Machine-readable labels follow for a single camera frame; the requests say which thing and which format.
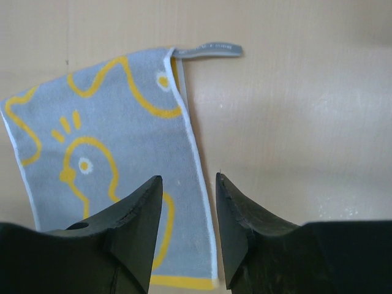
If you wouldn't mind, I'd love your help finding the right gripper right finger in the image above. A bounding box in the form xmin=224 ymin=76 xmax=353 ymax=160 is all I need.
xmin=216 ymin=173 xmax=299 ymax=290

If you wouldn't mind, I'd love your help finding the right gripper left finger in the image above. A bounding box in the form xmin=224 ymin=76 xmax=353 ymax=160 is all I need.
xmin=52 ymin=176 xmax=163 ymax=293

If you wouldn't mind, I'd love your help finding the yellow white towel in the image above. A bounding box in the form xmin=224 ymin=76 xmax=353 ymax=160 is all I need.
xmin=1 ymin=42 xmax=242 ymax=290

